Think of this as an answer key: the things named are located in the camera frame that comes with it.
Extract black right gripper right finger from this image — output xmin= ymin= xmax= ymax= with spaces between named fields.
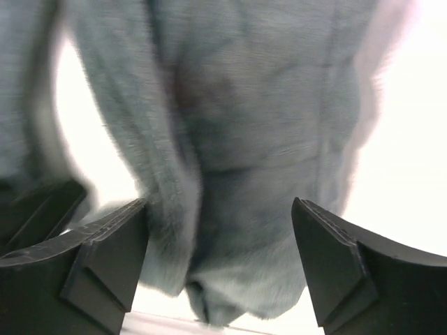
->
xmin=291 ymin=198 xmax=446 ymax=335

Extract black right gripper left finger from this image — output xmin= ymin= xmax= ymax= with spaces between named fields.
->
xmin=1 ymin=200 xmax=148 ymax=334

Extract dark grey fleece pillowcase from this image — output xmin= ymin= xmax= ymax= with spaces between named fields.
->
xmin=1 ymin=1 xmax=378 ymax=327

